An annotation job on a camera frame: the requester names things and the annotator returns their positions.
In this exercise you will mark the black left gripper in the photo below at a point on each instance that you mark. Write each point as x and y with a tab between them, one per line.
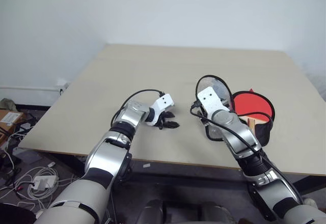
161	121

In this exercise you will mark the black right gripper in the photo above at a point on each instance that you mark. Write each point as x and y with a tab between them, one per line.
224	95

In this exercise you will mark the black paddle case clear lid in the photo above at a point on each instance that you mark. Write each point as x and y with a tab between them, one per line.
263	129

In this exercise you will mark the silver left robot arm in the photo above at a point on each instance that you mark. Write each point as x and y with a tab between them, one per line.
107	157

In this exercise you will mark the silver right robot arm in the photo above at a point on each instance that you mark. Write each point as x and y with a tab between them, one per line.
239	132

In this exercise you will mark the red table tennis paddle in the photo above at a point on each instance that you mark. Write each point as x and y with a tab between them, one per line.
252	105

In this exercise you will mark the small white paper scrap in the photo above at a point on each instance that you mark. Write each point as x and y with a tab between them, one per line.
146	165

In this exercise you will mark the small white plug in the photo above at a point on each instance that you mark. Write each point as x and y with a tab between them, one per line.
51	164

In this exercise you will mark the white power adapter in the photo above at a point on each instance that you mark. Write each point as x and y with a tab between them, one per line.
44	181

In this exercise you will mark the brown cardboard box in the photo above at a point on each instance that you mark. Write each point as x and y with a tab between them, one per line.
9	121

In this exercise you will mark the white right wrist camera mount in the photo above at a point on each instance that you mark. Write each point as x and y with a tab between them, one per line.
209	99

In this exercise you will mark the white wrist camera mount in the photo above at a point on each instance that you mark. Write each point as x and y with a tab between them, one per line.
164	103
209	99

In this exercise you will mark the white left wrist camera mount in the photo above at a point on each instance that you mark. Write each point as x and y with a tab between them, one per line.
164	103

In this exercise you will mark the black table frame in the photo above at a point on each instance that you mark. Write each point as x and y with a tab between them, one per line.
71	164

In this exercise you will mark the white wall socket box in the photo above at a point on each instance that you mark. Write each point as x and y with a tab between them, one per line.
61	84

